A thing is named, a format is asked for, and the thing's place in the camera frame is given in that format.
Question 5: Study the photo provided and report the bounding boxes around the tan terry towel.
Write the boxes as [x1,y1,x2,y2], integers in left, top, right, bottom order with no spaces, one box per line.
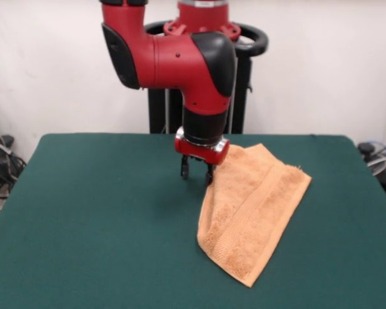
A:
[196,144,313,288]

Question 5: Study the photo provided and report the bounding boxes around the tangled black floor cables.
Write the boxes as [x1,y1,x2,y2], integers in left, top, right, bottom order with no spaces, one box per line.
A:
[0,102,27,226]

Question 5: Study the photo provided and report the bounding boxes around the dark green table cloth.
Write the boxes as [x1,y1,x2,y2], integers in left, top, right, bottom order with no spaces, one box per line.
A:
[0,133,386,309]

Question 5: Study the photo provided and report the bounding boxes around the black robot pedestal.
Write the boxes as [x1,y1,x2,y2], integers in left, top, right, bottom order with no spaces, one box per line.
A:
[144,21,270,135]

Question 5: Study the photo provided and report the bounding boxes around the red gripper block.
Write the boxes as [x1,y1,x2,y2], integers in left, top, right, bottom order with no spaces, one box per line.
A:
[174,127,230,185]

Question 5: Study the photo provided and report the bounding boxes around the blue cable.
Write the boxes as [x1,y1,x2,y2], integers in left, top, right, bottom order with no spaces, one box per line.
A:
[365,138,386,154]

